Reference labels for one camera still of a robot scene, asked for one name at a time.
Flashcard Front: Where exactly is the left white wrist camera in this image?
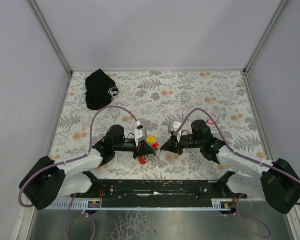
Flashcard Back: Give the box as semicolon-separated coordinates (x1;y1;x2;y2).
134;121;147;145

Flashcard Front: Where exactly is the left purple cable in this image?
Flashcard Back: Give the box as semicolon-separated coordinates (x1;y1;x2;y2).
17;104;143;240

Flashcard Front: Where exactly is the yellow key tag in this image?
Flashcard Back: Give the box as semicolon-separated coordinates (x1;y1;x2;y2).
146;135;156;144

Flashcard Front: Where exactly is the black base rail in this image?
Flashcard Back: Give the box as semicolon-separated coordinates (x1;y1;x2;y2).
76;179;235;209

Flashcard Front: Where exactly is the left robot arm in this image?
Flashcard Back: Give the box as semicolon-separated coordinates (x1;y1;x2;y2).
18;124;155;210

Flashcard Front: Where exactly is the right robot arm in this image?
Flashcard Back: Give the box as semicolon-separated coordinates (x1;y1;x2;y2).
160;120;300;214

